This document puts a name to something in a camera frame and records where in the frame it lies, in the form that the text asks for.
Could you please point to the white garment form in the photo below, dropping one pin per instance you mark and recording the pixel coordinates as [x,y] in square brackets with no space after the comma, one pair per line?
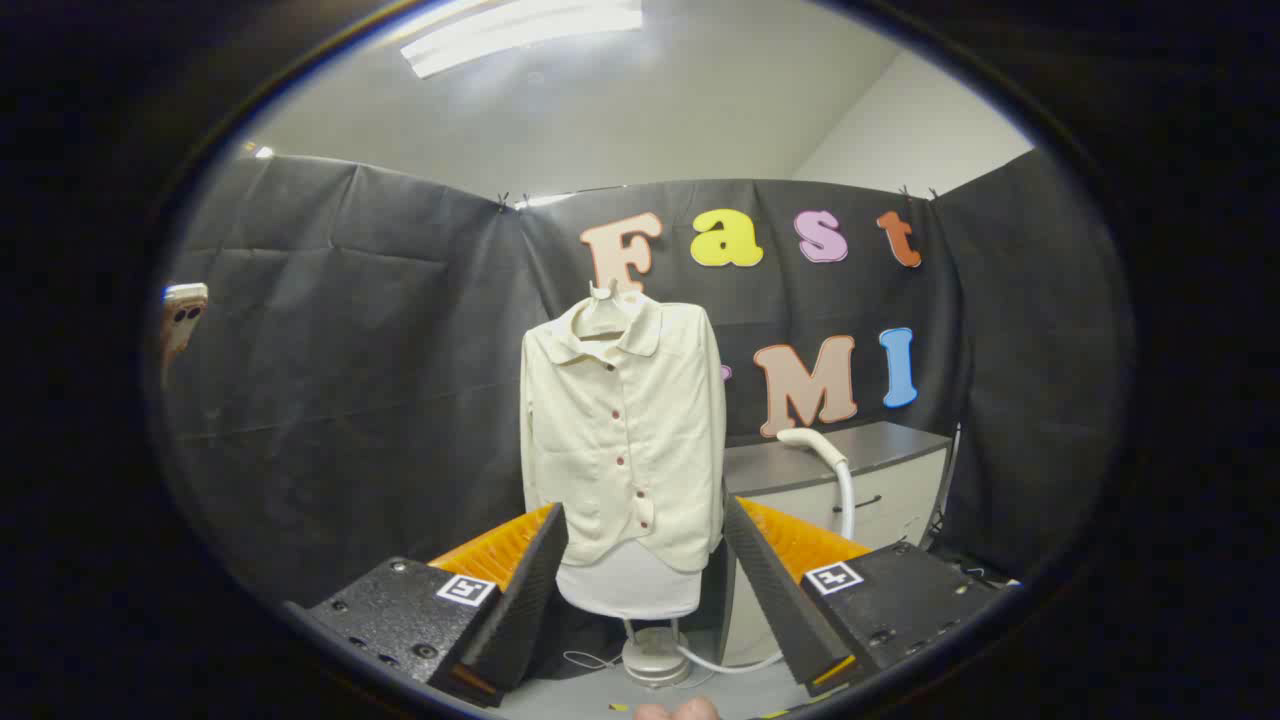
[630,590]

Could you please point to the white cabinet with dark top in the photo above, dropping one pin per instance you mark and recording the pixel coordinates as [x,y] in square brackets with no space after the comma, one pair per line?
[900,500]

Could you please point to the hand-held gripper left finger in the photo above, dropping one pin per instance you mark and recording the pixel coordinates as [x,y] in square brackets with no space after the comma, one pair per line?
[522,600]

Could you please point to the smartphone with camera lenses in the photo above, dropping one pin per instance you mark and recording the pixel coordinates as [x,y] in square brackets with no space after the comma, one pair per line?
[183,315]

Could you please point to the ceiling light panel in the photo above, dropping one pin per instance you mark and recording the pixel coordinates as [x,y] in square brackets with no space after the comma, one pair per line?
[500,35]

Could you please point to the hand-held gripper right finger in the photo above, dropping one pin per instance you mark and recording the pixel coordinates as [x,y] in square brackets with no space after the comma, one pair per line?
[775,600]

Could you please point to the black backdrop cloth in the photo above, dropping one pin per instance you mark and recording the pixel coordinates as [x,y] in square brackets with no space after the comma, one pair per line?
[350,350]

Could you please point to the round grey stand base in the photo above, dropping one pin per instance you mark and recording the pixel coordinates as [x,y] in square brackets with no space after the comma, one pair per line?
[655,660]

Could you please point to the cream button-up shirt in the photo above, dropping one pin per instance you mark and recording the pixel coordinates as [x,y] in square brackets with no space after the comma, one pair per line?
[650,450]

